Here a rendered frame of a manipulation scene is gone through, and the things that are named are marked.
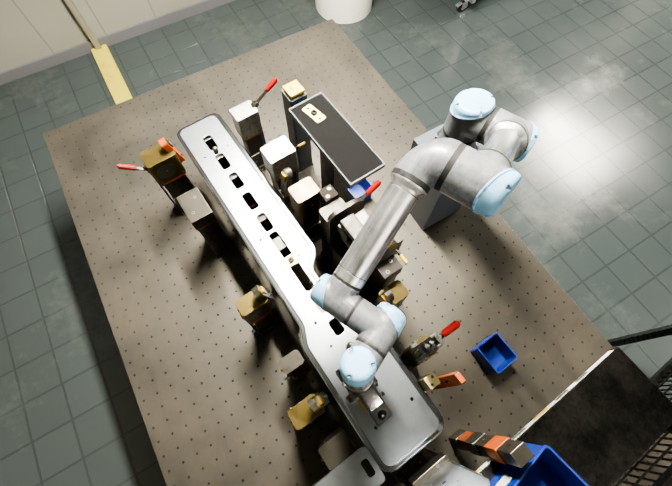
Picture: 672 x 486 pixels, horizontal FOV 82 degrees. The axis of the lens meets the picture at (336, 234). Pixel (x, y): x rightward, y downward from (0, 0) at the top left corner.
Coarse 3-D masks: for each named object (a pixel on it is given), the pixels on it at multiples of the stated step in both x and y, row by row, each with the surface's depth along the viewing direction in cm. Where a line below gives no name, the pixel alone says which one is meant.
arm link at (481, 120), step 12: (456, 96) 116; (468, 96) 115; (480, 96) 114; (492, 96) 115; (456, 108) 115; (468, 108) 113; (480, 108) 112; (492, 108) 112; (456, 120) 117; (468, 120) 114; (480, 120) 114; (456, 132) 120; (468, 132) 117; (480, 132) 115
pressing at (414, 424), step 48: (192, 144) 146; (240, 144) 146; (240, 192) 138; (288, 240) 131; (288, 288) 124; (336, 336) 118; (336, 384) 112; (384, 384) 112; (384, 432) 107; (432, 432) 107
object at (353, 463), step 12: (360, 456) 105; (336, 468) 103; (348, 468) 103; (360, 468) 104; (324, 480) 102; (336, 480) 102; (348, 480) 102; (360, 480) 102; (372, 480) 102; (384, 480) 102
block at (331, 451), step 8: (336, 432) 114; (344, 432) 109; (320, 440) 132; (328, 440) 108; (336, 440) 108; (344, 440) 108; (320, 448) 107; (328, 448) 107; (336, 448) 107; (344, 448) 107; (352, 448) 107; (320, 456) 131; (328, 456) 106; (336, 456) 106; (344, 456) 106; (328, 464) 106; (336, 464) 106
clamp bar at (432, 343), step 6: (432, 336) 97; (438, 336) 97; (426, 342) 100; (432, 342) 97; (438, 342) 96; (414, 348) 108; (420, 348) 107; (426, 348) 95; (432, 348) 100; (438, 348) 96; (426, 354) 103
